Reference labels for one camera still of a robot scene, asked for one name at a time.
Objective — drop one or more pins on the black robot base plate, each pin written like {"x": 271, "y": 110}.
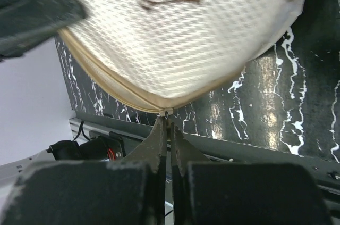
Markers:
{"x": 325, "y": 173}

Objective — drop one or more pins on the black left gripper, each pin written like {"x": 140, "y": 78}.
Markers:
{"x": 27, "y": 23}

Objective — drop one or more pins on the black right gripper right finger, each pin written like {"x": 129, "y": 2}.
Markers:
{"x": 207, "y": 192}

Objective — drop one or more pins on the aluminium frame rail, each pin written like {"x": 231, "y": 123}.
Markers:
{"x": 87, "y": 127}

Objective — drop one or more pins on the white mesh cylindrical laundry bag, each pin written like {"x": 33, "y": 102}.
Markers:
{"x": 158, "y": 55}

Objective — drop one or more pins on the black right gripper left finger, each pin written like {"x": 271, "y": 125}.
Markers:
{"x": 131, "y": 191}

